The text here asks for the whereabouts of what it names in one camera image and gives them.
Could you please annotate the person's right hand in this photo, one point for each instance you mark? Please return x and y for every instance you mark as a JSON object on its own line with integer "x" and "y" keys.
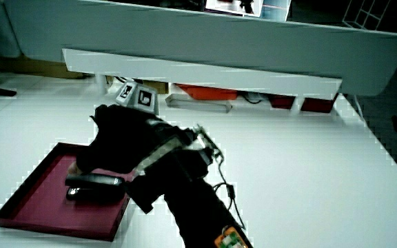
{"x": 119, "y": 137}

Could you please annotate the black stapler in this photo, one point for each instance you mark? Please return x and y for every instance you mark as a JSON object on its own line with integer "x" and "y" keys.
{"x": 91, "y": 180}

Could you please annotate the maroon square plate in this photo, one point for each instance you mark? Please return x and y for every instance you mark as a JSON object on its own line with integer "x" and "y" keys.
{"x": 47, "y": 206}

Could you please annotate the person's right forearm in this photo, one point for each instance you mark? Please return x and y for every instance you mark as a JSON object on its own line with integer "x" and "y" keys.
{"x": 191, "y": 199}

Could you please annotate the clear plastic tray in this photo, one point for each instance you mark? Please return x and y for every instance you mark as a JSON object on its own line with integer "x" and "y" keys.
{"x": 198, "y": 105}

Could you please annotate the orange box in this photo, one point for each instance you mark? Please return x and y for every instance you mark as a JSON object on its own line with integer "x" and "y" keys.
{"x": 209, "y": 93}

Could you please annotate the white desk shelf riser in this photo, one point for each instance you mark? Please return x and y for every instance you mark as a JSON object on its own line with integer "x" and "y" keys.
{"x": 198, "y": 72}

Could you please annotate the brown cardboard box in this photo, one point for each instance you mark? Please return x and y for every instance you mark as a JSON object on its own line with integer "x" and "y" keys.
{"x": 33, "y": 67}

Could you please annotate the grey desk partition panel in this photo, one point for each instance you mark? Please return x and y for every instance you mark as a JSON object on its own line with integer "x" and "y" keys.
{"x": 219, "y": 38}

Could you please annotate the orange sensor module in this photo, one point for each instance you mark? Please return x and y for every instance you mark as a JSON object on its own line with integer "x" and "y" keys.
{"x": 231, "y": 239}

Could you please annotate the small red box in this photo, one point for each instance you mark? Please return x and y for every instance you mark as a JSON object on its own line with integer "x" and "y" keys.
{"x": 282, "y": 102}

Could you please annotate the white picture card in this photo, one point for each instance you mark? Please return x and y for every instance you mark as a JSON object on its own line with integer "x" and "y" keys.
{"x": 233, "y": 7}

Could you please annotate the wide red box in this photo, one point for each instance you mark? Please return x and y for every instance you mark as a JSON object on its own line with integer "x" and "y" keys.
{"x": 317, "y": 105}

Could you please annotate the light blue box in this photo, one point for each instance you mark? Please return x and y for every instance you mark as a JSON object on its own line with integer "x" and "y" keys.
{"x": 276, "y": 10}

